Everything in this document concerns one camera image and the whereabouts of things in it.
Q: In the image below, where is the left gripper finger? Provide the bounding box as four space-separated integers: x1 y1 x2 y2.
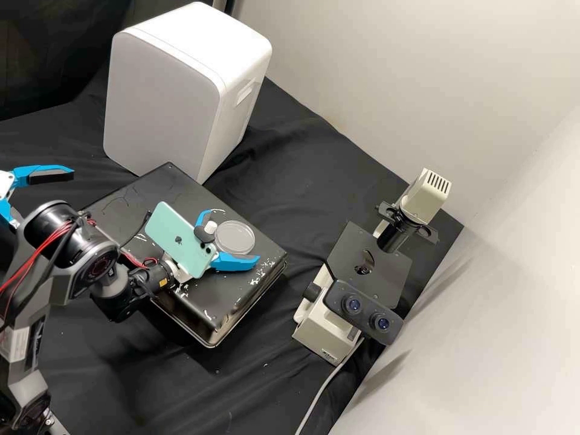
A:
12 164 76 186
0 195 22 230

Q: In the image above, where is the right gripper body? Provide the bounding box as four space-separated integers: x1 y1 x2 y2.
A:
161 256 194 287

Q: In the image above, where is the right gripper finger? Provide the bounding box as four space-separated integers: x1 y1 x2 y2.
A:
195 208 225 228
208 252 262 274

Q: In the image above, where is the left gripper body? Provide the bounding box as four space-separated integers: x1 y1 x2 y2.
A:
0 170 17 201

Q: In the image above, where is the petri dish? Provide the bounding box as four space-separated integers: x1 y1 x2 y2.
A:
214 220 258 256

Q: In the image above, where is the cream microscope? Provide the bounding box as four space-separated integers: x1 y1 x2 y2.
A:
291 167 454 369

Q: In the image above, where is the black tray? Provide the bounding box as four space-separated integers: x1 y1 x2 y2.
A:
77 162 289 349

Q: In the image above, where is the white box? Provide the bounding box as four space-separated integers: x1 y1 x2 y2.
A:
103 1 273 185

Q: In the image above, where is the right wrist camera phone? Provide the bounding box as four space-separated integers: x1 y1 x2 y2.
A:
144 201 220 280

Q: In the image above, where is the black cable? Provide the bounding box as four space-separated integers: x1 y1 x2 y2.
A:
118 211 153 251

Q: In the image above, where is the grey cable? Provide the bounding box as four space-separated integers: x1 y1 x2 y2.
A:
293 359 346 435

